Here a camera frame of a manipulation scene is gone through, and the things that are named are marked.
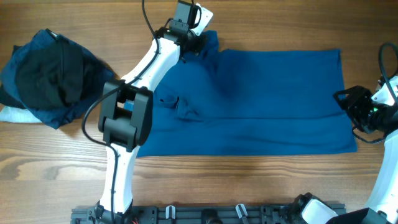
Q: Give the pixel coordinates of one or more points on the blue polo shirt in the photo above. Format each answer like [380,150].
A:
[245,103]

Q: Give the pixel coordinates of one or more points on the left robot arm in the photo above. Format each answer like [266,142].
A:
[126,118]

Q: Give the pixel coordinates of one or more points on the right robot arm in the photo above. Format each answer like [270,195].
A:
[368,113]

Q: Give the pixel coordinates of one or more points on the dark navy crumpled garment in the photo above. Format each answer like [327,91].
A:
[95,75]

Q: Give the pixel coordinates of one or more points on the black crumpled garment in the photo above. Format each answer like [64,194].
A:
[51,77]

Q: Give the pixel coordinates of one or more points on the white cloth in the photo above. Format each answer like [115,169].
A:
[17,115]

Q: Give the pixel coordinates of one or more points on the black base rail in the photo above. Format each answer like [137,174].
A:
[268,213]

